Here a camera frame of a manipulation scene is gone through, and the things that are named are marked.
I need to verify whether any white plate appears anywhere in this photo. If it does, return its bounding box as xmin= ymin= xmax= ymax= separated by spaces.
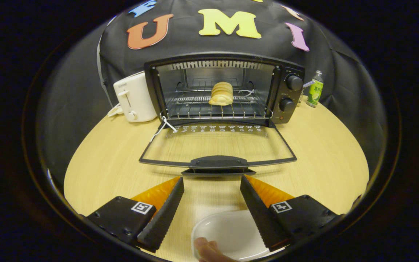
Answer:
xmin=191 ymin=210 xmax=286 ymax=261

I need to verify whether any green drink bottle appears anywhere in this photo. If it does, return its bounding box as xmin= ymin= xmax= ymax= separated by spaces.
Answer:
xmin=306 ymin=70 xmax=324 ymax=108

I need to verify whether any white pop-up toaster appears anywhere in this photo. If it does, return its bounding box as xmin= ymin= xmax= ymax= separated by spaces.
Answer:
xmin=113 ymin=71 xmax=158 ymax=123

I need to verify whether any white string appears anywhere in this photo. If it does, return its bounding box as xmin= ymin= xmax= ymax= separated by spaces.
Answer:
xmin=151 ymin=116 xmax=178 ymax=142

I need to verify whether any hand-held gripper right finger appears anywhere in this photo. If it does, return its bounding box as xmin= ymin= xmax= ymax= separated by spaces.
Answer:
xmin=240 ymin=175 xmax=341 ymax=252

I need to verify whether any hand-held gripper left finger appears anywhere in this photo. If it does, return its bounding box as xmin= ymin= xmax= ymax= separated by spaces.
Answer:
xmin=86 ymin=177 xmax=185 ymax=253

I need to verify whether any black toaster oven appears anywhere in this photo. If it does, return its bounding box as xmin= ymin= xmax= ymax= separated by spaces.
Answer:
xmin=139 ymin=52 xmax=306 ymax=178

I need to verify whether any yellow ridged bread roll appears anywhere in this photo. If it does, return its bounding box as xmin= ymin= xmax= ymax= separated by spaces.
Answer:
xmin=209 ymin=82 xmax=234 ymax=106

